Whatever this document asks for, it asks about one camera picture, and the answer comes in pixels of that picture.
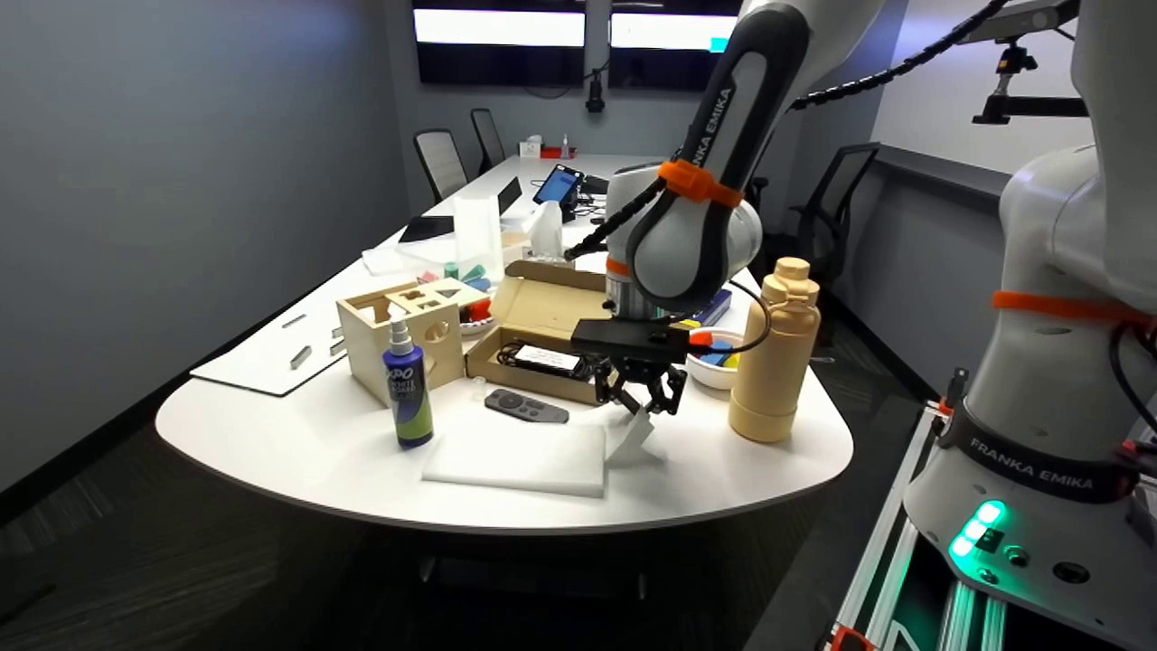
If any blue tablet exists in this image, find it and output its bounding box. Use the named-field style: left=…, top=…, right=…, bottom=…
left=530, top=162, right=589, bottom=209

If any white bowl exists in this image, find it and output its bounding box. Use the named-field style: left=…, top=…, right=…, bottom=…
left=684, top=343, right=743, bottom=393

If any black tablet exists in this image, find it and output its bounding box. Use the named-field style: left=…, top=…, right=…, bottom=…
left=396, top=214, right=458, bottom=247

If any dark grey remote control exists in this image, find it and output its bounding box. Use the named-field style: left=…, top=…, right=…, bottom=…
left=480, top=386, right=570, bottom=426

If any blue spray bottle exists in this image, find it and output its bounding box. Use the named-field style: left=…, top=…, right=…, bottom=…
left=381, top=320, right=439, bottom=451

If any white robot stand frame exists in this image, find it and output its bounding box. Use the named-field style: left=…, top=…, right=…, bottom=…
left=822, top=393, right=1018, bottom=651

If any wall monitor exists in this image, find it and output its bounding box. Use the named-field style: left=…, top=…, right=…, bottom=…
left=408, top=0, right=593, bottom=92
left=608, top=0, right=743, bottom=96

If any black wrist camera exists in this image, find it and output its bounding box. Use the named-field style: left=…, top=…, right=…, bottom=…
left=569, top=315, right=677, bottom=354

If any grey stereo camera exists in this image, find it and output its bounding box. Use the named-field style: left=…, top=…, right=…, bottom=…
left=954, top=0, right=1086, bottom=46

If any open cardboard box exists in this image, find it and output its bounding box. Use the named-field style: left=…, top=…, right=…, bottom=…
left=463, top=258, right=623, bottom=409

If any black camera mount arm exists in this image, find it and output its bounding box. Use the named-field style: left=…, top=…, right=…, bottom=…
left=968, top=39, right=1095, bottom=131

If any clear plastic container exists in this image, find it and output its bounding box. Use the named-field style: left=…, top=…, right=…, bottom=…
left=453, top=196, right=508, bottom=285

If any white flat board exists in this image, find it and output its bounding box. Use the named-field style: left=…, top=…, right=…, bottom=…
left=187, top=297, right=369, bottom=401

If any hanging grey microphone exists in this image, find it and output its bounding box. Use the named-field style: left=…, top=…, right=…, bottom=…
left=582, top=0, right=612, bottom=119

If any black mesh office chair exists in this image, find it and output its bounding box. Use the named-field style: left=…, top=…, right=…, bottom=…
left=467, top=104, right=514, bottom=178
left=411, top=127, right=472, bottom=202
left=790, top=140, right=887, bottom=291

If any wooden shape sorter box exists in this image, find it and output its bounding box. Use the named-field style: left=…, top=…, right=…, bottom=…
left=334, top=273, right=471, bottom=409

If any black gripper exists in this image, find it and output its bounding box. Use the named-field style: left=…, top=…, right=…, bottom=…
left=596, top=340, right=694, bottom=421

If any tan water bottle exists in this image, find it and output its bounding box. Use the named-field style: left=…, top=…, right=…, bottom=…
left=727, top=255, right=823, bottom=449

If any black white device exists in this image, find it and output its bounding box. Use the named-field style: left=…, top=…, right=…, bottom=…
left=494, top=340, right=608, bottom=386

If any blue flat box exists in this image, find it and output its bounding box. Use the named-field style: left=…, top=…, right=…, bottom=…
left=699, top=285, right=736, bottom=331

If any white napkin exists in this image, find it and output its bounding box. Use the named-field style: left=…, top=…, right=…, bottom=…
left=419, top=414, right=670, bottom=504

